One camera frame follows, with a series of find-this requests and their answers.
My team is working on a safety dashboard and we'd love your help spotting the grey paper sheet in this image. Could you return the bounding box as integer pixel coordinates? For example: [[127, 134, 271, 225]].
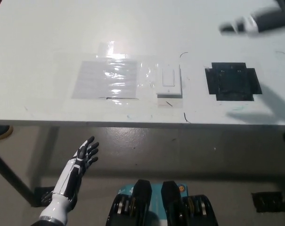
[[72, 60, 140, 99]]

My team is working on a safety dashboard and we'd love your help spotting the black diagonal table leg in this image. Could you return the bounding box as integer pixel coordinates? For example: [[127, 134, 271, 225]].
[[0, 145, 37, 207]]

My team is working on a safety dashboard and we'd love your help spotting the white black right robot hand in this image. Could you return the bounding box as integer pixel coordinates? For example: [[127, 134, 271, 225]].
[[219, 13, 260, 36]]

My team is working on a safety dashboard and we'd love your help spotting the grey upright table leg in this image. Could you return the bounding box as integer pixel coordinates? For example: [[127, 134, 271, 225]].
[[25, 126, 60, 189]]

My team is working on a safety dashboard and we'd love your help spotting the white wall switch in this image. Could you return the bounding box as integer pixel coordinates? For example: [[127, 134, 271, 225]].
[[156, 64, 183, 99]]

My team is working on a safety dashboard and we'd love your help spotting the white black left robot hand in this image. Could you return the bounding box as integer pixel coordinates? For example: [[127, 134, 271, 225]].
[[52, 136, 100, 202]]

